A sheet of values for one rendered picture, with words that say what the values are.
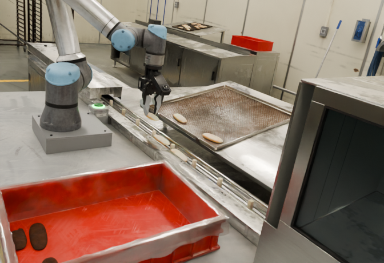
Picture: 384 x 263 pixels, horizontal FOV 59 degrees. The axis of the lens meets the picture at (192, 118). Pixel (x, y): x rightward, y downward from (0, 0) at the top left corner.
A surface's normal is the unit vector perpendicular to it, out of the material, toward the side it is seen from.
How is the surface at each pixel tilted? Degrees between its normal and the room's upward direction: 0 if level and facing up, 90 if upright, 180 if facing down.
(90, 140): 90
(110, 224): 0
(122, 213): 0
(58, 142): 90
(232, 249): 0
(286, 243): 90
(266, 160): 10
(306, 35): 90
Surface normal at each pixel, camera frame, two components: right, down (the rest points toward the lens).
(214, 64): -0.79, 0.09
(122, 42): -0.01, 0.32
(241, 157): 0.00, -0.90
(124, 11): 0.61, 0.32
